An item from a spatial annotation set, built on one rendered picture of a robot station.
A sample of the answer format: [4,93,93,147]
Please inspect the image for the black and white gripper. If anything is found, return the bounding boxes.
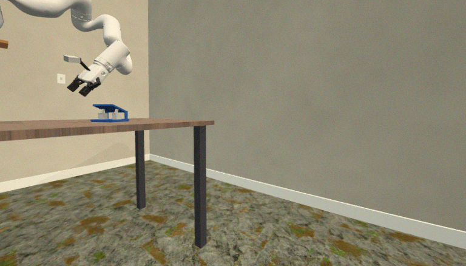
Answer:
[67,61,109,97]

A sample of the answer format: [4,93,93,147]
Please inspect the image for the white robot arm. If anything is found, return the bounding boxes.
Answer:
[8,0,132,75]

